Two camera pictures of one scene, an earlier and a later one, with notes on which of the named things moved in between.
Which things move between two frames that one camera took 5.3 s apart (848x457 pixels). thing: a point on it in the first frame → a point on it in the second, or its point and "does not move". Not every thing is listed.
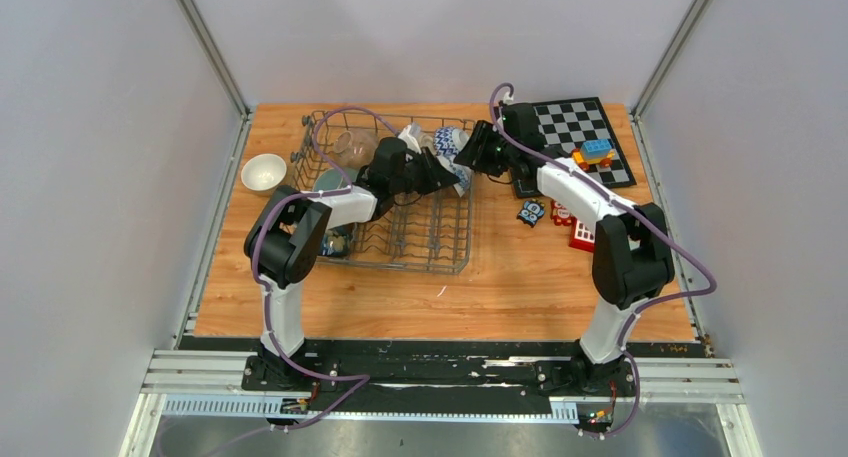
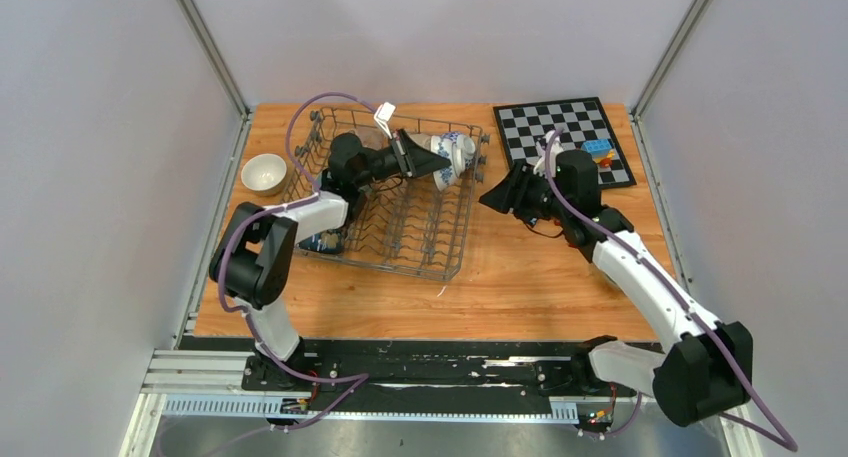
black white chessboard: (567, 123) does not move
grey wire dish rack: (431, 232) does not move
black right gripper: (482, 136) → (511, 193)
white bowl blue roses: (463, 173) → (448, 146)
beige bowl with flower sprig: (428, 140) does not move
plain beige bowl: (263, 172) does not move
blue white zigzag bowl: (448, 141) does not move
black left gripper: (435, 177) → (415, 160)
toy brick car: (594, 152) does not move
